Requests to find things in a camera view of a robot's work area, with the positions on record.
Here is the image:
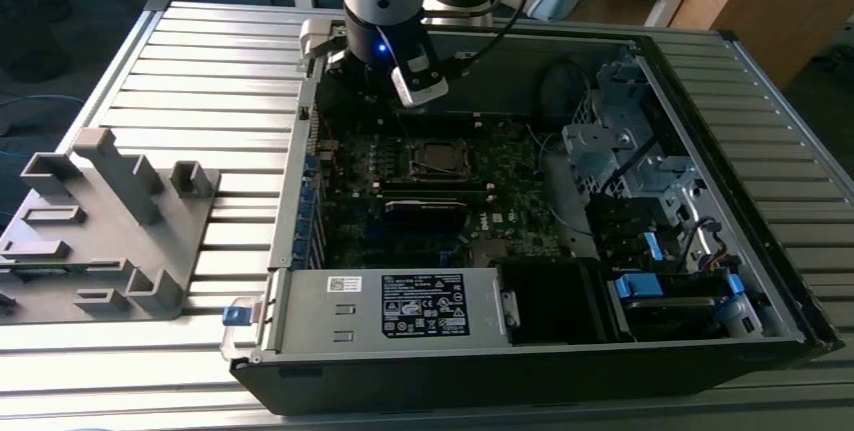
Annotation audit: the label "metal socket cover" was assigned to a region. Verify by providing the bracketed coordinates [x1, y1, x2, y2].
[410, 140, 477, 183]

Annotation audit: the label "black looped cable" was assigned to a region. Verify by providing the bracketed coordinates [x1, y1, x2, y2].
[536, 58, 597, 120]

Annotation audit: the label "blue drive tab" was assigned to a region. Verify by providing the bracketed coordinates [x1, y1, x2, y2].
[641, 231, 670, 263]

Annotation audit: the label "black camera cable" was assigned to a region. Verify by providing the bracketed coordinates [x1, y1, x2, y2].
[459, 0, 544, 77]

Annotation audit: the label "grey case handle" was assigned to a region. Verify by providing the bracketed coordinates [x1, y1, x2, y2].
[297, 18, 334, 75]

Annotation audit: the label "grey power supply unit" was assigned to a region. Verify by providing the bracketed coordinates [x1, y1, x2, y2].
[262, 265, 517, 355]

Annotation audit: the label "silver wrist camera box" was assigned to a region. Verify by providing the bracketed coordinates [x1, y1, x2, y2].
[390, 48, 450, 108]

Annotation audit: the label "multicolour power wires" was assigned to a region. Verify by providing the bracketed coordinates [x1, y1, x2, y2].
[690, 215, 733, 275]

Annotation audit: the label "black PC case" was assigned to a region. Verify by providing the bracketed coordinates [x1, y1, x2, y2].
[219, 18, 846, 417]

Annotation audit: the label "wooden cabinet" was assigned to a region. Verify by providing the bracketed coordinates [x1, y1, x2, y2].
[670, 0, 854, 92]

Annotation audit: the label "blue case latch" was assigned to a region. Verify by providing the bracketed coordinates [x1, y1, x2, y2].
[223, 302, 261, 328]

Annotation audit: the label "grey parts rack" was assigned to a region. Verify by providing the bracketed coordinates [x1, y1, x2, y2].
[0, 125, 223, 325]

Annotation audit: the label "CPU socket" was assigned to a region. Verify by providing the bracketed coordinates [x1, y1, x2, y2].
[405, 136, 479, 185]

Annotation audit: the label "graphics card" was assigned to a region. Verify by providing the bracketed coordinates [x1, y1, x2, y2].
[383, 198, 470, 247]

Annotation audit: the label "chipset heatsink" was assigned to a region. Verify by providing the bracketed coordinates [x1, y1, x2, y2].
[469, 237, 513, 267]

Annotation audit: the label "silver metal drive cage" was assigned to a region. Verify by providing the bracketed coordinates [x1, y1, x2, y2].
[560, 58, 713, 232]

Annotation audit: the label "blue disk carrier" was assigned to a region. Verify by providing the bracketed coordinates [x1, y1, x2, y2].
[612, 272, 748, 345]

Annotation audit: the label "green motherboard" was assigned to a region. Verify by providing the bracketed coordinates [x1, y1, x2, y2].
[313, 108, 602, 272]

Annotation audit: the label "black disk bay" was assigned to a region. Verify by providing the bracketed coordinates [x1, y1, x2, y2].
[585, 194, 680, 272]

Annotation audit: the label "silver CPU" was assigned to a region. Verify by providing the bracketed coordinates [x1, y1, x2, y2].
[425, 143, 465, 170]

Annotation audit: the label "black RAM slot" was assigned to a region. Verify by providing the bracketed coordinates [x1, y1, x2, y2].
[398, 129, 481, 138]
[398, 110, 481, 120]
[398, 123, 481, 132]
[398, 117, 481, 126]

